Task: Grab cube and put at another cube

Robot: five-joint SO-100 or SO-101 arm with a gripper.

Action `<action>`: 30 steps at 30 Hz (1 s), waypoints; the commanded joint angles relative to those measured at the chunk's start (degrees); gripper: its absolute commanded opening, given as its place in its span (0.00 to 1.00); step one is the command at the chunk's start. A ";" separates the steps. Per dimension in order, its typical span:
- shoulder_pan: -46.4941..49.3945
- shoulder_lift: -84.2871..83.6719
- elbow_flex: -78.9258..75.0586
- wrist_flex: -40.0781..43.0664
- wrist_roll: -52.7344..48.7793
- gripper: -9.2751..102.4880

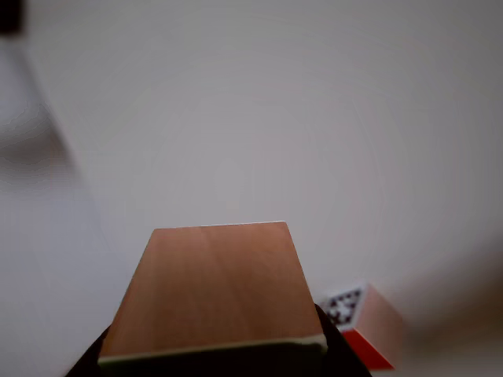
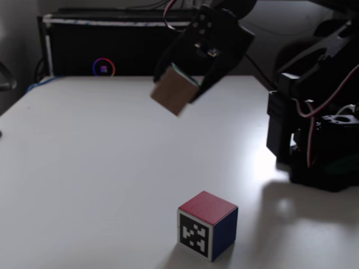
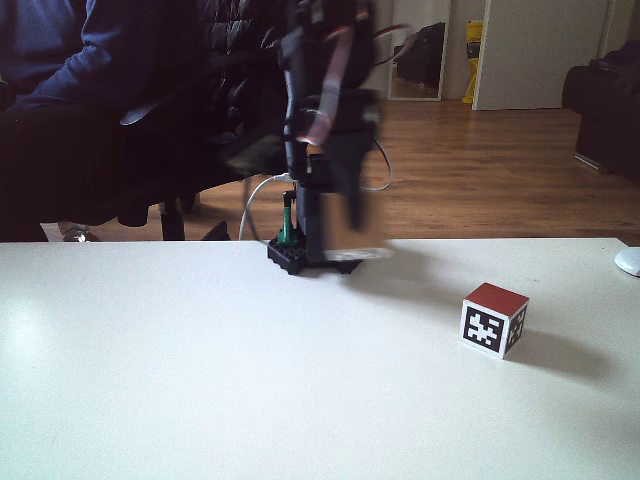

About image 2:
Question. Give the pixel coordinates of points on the red cube with marker print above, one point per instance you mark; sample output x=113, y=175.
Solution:
x=207, y=208

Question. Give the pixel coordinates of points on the wooden cube with green face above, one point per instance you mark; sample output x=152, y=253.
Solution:
x=174, y=92

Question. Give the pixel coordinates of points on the black computer case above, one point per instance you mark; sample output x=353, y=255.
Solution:
x=73, y=50

